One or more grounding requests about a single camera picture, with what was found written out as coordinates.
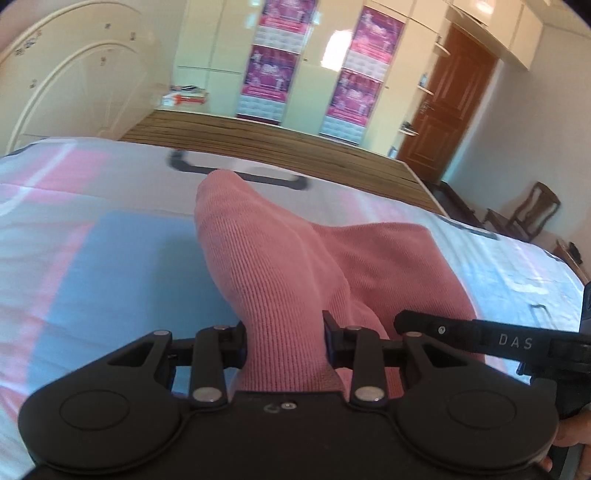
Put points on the pink knit sweater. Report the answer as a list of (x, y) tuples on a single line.
[(277, 277)]

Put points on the wooden bed frame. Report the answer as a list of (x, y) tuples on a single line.
[(277, 141)]

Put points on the pink purple wall poster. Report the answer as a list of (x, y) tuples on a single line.
[(268, 81), (351, 106), (288, 21), (376, 41)]

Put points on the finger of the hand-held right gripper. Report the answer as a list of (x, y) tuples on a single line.
[(461, 332)]

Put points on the cream corner shelves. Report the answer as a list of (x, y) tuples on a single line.
[(427, 87)]

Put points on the printed pastel bedsheet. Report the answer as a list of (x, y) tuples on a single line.
[(92, 258)]

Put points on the stack of books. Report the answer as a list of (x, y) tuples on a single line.
[(184, 97)]

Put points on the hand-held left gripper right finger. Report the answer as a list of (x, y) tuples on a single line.
[(328, 341)]

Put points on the cream arched headboard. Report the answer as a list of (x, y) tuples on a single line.
[(69, 78)]

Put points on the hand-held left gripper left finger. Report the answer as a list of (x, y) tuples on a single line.
[(233, 344)]

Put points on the wooden chair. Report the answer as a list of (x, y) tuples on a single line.
[(531, 212)]

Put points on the brown wooden door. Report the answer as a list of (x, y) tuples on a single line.
[(450, 101)]

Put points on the cream wardrobe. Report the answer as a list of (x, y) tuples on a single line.
[(323, 60)]

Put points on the person's right hand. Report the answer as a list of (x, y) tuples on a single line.
[(575, 431)]

